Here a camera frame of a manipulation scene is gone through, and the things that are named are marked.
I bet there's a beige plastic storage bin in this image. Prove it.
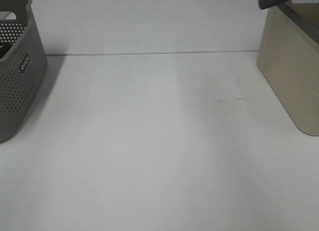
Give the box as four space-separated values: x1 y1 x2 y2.
257 1 319 136

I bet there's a grey perforated plastic basket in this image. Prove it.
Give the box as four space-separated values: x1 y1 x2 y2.
0 0 47 142

